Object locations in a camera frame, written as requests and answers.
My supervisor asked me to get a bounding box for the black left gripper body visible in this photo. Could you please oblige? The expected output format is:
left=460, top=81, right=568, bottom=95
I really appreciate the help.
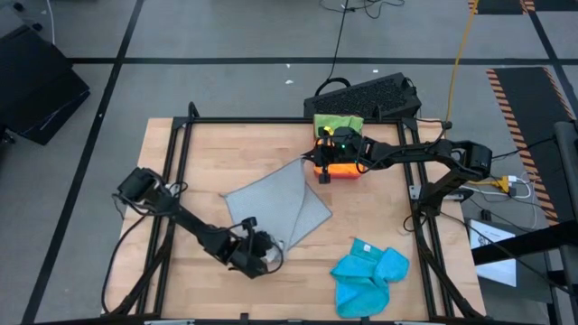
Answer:
left=227, top=216, right=278, bottom=280

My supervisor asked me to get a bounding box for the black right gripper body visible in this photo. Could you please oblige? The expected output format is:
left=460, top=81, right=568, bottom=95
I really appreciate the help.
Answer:
left=313, top=125, right=365, bottom=185

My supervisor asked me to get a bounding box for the orange microfiber towel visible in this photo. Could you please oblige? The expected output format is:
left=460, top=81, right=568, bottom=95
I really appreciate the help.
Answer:
left=314, top=137, right=363, bottom=177

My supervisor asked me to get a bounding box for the bright green microfiber towel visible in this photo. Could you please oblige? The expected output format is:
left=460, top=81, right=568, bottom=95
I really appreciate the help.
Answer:
left=313, top=113, right=365, bottom=137

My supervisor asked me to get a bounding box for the grey microfiber towel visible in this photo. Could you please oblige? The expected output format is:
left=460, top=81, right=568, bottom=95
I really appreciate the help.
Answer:
left=219, top=157, right=334, bottom=265

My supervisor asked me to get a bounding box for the blue microfiber towel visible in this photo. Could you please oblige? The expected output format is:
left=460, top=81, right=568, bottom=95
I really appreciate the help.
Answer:
left=329, top=237, right=411, bottom=320

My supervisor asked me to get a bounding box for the black perforated computer case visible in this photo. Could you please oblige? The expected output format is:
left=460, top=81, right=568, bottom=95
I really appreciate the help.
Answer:
left=303, top=71, right=422, bottom=121

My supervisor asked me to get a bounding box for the yellow plug connector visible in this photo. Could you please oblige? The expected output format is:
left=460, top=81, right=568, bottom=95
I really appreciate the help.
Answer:
left=469, top=176, right=511, bottom=193

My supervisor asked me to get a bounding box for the hazard-striped black floor mat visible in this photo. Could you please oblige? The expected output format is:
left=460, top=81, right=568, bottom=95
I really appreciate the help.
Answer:
left=486, top=66, right=578, bottom=227
left=468, top=0, right=578, bottom=14

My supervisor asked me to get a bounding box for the white printed sheet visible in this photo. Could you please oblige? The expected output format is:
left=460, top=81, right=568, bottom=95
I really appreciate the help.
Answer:
left=467, top=218, right=518, bottom=288

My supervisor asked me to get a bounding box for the black stand beam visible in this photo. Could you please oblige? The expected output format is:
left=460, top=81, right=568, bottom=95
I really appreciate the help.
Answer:
left=471, top=120, right=578, bottom=325

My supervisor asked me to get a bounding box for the large black case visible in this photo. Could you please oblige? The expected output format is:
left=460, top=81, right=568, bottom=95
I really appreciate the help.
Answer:
left=0, top=24, right=91, bottom=146

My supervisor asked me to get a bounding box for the black metal table frame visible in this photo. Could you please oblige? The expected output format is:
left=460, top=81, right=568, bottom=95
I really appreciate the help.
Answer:
left=102, top=101, right=488, bottom=325

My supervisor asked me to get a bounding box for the black hanging cable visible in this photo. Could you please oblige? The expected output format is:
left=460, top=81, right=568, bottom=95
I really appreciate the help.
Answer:
left=314, top=0, right=406, bottom=97

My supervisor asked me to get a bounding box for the silver base bracket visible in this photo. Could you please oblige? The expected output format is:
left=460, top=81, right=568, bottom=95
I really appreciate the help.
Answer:
left=408, top=184, right=474, bottom=202

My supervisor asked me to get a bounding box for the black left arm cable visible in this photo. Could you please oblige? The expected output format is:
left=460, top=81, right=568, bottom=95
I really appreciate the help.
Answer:
left=101, top=193, right=155, bottom=313

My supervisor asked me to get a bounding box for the yellow hanging cable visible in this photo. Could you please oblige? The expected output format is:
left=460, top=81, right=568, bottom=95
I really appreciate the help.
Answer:
left=441, top=0, right=480, bottom=130

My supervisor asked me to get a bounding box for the white power cable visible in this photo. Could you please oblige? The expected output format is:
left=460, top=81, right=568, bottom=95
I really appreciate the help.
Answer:
left=460, top=173, right=539, bottom=229

